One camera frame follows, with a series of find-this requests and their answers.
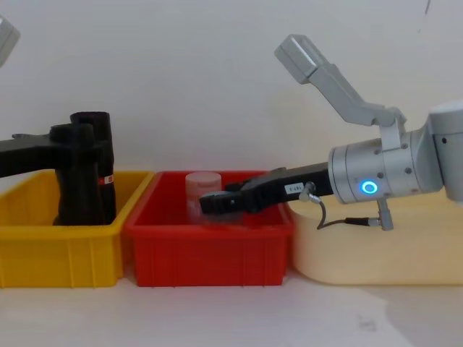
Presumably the black bottle with red label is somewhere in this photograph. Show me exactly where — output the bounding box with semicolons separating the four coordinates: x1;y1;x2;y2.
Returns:
52;111;118;226

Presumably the translucent white plastic jar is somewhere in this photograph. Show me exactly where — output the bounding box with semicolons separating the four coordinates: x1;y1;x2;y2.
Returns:
184;172;223;226

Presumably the thin dark gripper cable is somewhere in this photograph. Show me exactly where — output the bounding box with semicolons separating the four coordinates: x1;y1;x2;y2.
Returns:
299;181;383;231

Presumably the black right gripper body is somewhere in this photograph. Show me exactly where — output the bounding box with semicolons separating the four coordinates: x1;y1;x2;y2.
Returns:
239;162;334;215

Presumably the yellow plastic bin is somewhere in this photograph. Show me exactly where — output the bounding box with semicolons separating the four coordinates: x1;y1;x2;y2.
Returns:
0;169;156;289

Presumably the red plastic bin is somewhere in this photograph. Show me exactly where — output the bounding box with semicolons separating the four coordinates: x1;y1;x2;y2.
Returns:
124;170;294;288

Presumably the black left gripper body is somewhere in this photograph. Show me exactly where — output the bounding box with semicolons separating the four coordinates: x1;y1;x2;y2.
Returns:
0;132;56;179

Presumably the cream plastic bin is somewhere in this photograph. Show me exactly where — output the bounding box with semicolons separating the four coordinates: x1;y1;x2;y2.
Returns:
288;187;463;287

